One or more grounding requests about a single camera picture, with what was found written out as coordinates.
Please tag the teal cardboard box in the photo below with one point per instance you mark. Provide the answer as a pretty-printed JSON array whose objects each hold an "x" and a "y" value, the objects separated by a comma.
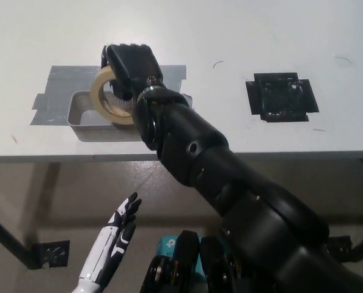
[{"x": 167, "y": 244}]

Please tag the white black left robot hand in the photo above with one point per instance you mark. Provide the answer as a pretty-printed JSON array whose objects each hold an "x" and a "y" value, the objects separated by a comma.
[{"x": 108, "y": 244}]

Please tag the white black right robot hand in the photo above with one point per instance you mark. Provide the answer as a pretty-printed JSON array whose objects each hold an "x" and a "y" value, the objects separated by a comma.
[{"x": 132, "y": 65}]

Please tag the beige masking tape roll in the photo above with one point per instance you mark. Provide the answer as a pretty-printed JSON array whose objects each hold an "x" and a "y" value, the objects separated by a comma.
[{"x": 96, "y": 97}]

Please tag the black robot legs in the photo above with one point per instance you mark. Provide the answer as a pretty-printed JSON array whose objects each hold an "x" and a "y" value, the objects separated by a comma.
[{"x": 184, "y": 268}]

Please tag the black tape patch square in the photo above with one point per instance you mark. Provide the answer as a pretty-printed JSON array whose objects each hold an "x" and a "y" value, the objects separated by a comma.
[{"x": 280, "y": 97}]

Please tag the small grey perforated container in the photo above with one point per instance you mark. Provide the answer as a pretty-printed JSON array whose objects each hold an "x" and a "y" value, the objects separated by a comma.
[{"x": 93, "y": 131}]

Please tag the grey duct tape patch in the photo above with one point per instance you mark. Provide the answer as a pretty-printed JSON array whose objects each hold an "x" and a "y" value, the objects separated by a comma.
[{"x": 62, "y": 79}]

